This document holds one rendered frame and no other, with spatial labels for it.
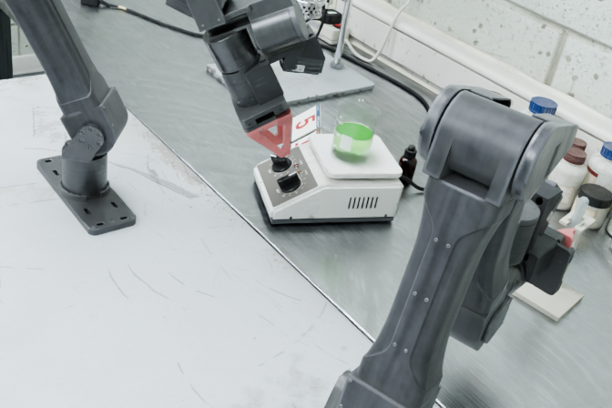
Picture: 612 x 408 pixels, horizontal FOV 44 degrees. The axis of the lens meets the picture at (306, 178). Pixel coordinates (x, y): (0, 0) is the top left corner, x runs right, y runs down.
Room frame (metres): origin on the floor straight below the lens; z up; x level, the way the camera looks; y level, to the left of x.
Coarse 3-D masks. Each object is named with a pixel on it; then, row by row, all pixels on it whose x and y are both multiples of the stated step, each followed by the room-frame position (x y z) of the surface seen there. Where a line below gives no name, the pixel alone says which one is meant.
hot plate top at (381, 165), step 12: (312, 144) 1.02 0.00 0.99; (324, 144) 1.03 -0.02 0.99; (372, 144) 1.06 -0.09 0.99; (324, 156) 0.99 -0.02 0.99; (372, 156) 1.02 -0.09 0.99; (384, 156) 1.03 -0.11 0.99; (324, 168) 0.96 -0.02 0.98; (336, 168) 0.96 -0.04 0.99; (348, 168) 0.97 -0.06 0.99; (360, 168) 0.97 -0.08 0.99; (372, 168) 0.98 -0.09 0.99; (384, 168) 0.99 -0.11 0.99; (396, 168) 0.99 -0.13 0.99
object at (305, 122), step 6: (312, 108) 1.26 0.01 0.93; (306, 114) 1.25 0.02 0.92; (312, 114) 1.24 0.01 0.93; (300, 120) 1.24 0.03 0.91; (306, 120) 1.23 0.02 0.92; (312, 120) 1.21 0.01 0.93; (300, 126) 1.22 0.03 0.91; (306, 126) 1.20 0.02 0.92; (312, 126) 1.19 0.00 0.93; (300, 132) 1.19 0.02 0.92; (306, 132) 1.18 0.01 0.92
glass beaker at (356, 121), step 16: (352, 112) 1.03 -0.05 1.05; (368, 112) 1.03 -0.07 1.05; (336, 128) 0.99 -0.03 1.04; (352, 128) 0.98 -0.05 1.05; (368, 128) 0.98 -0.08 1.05; (336, 144) 0.99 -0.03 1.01; (352, 144) 0.98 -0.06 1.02; (368, 144) 0.99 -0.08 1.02; (336, 160) 0.98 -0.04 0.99; (352, 160) 0.98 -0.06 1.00
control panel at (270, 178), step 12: (288, 156) 1.03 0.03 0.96; (300, 156) 1.02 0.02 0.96; (264, 168) 1.01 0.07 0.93; (288, 168) 1.00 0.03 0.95; (300, 168) 0.99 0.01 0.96; (264, 180) 0.98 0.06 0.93; (276, 180) 0.98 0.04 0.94; (312, 180) 0.95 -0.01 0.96; (276, 192) 0.95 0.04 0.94; (300, 192) 0.94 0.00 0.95; (276, 204) 0.92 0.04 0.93
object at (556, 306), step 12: (588, 216) 0.89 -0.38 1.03; (576, 228) 0.85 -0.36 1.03; (576, 240) 0.88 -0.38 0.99; (528, 288) 0.87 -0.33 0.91; (564, 288) 0.88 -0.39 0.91; (528, 300) 0.84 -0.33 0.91; (540, 300) 0.84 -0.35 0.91; (552, 300) 0.85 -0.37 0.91; (564, 300) 0.85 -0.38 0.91; (576, 300) 0.86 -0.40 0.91; (552, 312) 0.82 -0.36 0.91; (564, 312) 0.83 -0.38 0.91
